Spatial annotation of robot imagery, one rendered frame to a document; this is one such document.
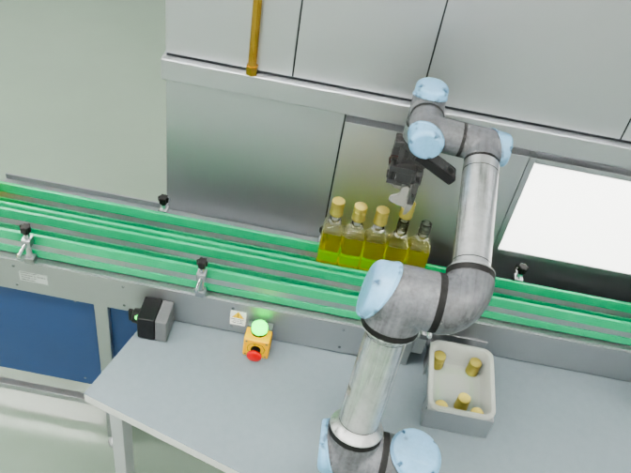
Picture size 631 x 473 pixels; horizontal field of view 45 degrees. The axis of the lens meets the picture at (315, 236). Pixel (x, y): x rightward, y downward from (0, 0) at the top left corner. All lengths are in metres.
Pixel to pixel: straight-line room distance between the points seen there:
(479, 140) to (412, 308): 0.43
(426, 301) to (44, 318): 1.30
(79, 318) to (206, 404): 0.52
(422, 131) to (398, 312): 0.40
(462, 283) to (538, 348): 0.82
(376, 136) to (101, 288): 0.84
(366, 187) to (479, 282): 0.68
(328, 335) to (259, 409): 0.27
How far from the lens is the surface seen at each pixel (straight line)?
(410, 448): 1.68
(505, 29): 1.83
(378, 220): 1.94
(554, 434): 2.17
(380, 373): 1.52
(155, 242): 2.08
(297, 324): 2.06
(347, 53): 1.87
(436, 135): 1.61
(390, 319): 1.42
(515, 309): 2.13
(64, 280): 2.17
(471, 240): 1.51
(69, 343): 2.42
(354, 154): 1.99
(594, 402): 2.28
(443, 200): 2.07
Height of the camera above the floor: 2.43
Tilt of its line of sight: 44 degrees down
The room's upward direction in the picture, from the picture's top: 10 degrees clockwise
